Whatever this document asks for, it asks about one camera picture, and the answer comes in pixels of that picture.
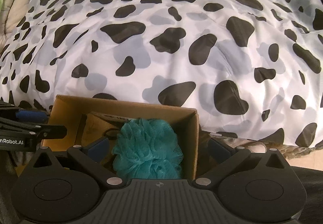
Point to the cow print blanket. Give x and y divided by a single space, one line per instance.
251 68

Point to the dark grey fabric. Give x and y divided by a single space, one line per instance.
307 164

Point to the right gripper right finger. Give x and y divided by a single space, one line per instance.
228 160

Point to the teal mesh bath loofah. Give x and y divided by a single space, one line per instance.
147 149

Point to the brown cardboard box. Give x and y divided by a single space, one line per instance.
67 111

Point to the tan drawstring pouch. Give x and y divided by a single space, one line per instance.
94 126

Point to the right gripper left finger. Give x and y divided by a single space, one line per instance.
88 158

